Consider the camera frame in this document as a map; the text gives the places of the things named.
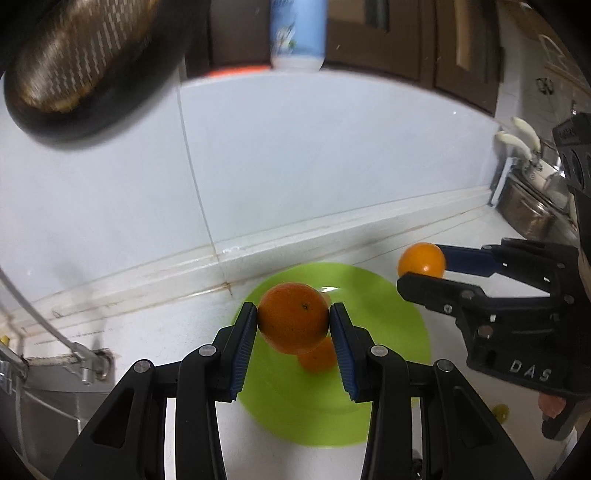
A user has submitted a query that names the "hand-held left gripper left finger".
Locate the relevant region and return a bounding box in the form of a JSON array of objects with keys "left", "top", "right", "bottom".
[{"left": 55, "top": 302, "right": 258, "bottom": 480}]

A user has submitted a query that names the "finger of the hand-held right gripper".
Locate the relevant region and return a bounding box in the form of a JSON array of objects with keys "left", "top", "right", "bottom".
[
  {"left": 436, "top": 237, "right": 580, "bottom": 298},
  {"left": 396, "top": 272, "right": 497, "bottom": 326}
]

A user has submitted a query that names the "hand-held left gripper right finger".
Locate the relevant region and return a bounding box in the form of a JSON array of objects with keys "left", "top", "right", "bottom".
[{"left": 329, "top": 302, "right": 532, "bottom": 480}]

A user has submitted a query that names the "small orange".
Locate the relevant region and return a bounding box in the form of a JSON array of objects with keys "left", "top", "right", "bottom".
[{"left": 397, "top": 242, "right": 447, "bottom": 280}]

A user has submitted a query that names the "green plate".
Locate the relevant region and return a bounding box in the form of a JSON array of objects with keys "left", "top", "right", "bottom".
[{"left": 235, "top": 261, "right": 433, "bottom": 448}]

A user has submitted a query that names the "large orange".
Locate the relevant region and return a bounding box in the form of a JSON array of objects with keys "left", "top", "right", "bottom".
[{"left": 257, "top": 283, "right": 331, "bottom": 356}]

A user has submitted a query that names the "person's right hand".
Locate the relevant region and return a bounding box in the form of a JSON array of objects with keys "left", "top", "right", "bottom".
[{"left": 537, "top": 394, "right": 567, "bottom": 421}]

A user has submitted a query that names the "metal faucet pipe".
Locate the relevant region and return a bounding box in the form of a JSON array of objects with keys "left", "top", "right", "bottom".
[{"left": 0, "top": 267, "right": 112, "bottom": 385}]

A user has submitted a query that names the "dark wooden cabinet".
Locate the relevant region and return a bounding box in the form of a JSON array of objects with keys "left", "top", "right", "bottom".
[{"left": 185, "top": 0, "right": 504, "bottom": 116}]

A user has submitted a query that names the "orange red lid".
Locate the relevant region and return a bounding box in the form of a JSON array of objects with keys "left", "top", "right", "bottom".
[{"left": 203, "top": 65, "right": 271, "bottom": 78}]

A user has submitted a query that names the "blue and white bottle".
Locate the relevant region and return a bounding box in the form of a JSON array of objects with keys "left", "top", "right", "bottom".
[{"left": 269, "top": 0, "right": 328, "bottom": 73}]

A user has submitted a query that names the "black mesh strainer pan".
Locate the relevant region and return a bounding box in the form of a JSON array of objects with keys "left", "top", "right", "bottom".
[{"left": 3, "top": 0, "right": 205, "bottom": 153}]

